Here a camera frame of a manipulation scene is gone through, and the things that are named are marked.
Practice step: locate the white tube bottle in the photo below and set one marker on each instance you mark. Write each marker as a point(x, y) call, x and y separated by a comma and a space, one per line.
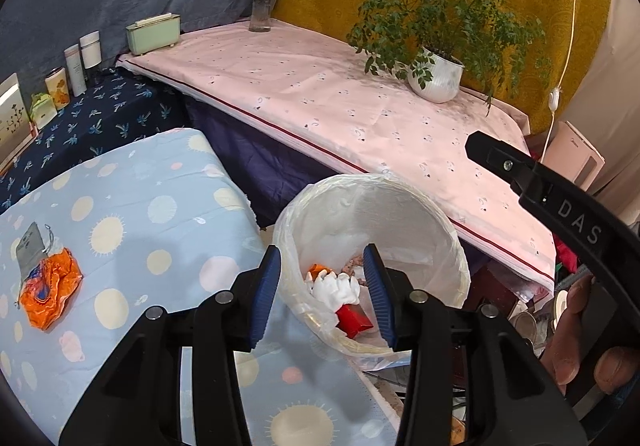
point(76, 71)

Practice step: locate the red cloth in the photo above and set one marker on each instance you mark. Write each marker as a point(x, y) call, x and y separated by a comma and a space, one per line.
point(565, 256)

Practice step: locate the dark purple cloth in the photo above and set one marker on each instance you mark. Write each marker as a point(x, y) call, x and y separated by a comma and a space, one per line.
point(240, 161)

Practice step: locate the pale green tissue box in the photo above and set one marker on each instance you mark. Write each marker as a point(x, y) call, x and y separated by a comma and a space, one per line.
point(152, 36)

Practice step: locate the green leafy plant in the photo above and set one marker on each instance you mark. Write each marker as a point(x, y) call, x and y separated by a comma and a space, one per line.
point(425, 6)

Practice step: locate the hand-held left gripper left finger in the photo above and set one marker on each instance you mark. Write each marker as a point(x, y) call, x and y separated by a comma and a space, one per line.
point(265, 296)

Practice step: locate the white plant pot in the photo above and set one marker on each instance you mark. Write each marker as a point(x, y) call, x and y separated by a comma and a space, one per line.
point(440, 76)

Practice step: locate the navy floral cloth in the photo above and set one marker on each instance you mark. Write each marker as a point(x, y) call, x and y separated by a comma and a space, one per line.
point(100, 121)

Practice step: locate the white paper towel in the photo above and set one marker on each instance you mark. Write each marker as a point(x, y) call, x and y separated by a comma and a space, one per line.
point(332, 291)

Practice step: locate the white capped jar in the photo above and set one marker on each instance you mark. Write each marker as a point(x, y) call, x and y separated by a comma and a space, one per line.
point(91, 51)

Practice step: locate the pink appliance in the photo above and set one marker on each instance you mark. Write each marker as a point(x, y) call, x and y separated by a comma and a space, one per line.
point(575, 151)

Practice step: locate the yellow can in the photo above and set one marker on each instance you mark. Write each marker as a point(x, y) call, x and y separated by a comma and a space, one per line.
point(57, 89)

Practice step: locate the person's right hand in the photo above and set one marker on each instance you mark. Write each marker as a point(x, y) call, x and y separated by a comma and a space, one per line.
point(570, 336)

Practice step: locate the green packet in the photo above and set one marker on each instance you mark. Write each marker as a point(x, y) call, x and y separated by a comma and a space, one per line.
point(42, 114)

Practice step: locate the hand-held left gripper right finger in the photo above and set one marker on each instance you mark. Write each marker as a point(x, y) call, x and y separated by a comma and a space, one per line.
point(377, 296)

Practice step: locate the red paper envelope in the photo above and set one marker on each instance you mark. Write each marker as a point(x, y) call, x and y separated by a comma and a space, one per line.
point(352, 319)

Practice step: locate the orange plastic bag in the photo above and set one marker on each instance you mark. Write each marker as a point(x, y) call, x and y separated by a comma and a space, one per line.
point(57, 298)

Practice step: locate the pink cloth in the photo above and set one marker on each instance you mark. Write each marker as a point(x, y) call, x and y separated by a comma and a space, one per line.
point(300, 91)

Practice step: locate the white flower print box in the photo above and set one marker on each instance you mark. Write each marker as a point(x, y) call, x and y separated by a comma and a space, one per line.
point(12, 116)

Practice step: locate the white lined trash bin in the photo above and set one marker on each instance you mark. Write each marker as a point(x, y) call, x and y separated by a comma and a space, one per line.
point(400, 206)

